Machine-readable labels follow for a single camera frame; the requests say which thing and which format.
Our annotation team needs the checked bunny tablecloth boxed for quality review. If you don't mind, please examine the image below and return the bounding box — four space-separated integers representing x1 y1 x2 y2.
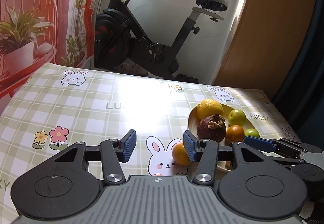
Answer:
0 62 324 194

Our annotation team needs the printed wall tapestry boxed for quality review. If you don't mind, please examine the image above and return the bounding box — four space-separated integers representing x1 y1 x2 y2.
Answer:
0 0 105 103

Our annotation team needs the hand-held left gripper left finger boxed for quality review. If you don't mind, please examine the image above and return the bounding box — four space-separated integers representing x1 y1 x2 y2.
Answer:
54 129 137 184

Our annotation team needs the wooden cabinet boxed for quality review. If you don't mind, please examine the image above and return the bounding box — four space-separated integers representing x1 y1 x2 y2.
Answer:
213 0 319 99

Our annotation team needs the small green round fruit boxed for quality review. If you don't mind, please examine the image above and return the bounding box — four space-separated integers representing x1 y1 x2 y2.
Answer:
244 128 261 138

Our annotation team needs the black exercise bike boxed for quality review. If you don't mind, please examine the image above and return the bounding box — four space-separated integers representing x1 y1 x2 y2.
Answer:
94 0 228 80

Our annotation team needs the yellow lemon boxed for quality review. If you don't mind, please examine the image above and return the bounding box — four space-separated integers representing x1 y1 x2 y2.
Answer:
197 99 225 120

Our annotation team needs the dark purple mangosteen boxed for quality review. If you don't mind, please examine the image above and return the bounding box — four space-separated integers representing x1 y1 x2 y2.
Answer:
197 114 227 143

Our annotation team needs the brown sandal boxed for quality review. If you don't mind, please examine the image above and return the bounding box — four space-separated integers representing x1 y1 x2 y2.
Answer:
119 63 134 73
132 65 149 76

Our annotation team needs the large yellow-green round fruit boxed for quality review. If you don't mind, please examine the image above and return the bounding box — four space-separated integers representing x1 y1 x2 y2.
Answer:
228 109 246 127

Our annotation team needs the cream round plate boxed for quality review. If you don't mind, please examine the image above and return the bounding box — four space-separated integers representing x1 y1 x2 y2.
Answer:
187 102 257 172

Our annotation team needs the blue curtain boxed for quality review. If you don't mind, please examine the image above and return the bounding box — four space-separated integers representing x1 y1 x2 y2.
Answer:
272 0 324 136

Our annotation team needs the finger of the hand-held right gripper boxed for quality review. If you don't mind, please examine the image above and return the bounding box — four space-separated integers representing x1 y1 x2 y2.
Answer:
244 135 307 157
262 154 304 166

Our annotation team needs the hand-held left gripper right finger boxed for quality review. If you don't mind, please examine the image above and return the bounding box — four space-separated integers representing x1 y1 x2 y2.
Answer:
183 130 266 186

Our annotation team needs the small orange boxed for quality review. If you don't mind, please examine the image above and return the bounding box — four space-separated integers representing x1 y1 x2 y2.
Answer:
225 125 245 144
172 141 191 166

